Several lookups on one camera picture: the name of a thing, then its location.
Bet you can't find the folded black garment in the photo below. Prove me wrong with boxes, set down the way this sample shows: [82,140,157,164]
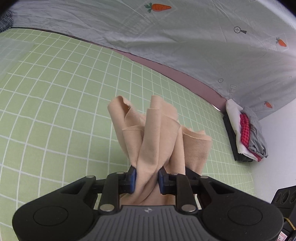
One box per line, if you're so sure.
[223,113,253,163]

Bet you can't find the folded grey garment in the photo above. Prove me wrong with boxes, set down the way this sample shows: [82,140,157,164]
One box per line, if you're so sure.
[242,107,268,158]

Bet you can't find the dark checkered shirt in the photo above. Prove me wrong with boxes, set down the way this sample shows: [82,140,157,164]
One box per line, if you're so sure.
[0,10,14,33]

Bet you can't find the green grid cutting mat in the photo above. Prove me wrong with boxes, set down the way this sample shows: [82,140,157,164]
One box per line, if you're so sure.
[1,29,254,240]

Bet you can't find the beige fleece pants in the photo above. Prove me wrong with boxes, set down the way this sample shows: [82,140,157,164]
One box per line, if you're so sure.
[107,95,212,206]

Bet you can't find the folded white garment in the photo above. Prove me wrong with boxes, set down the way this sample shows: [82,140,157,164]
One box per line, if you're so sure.
[226,99,258,161]

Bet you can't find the grey carrot-print sheet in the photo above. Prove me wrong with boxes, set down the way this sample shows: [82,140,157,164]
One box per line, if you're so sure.
[11,1,295,118]

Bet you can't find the folded red checkered garment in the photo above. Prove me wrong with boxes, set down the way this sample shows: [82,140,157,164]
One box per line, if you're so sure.
[240,113,262,162]

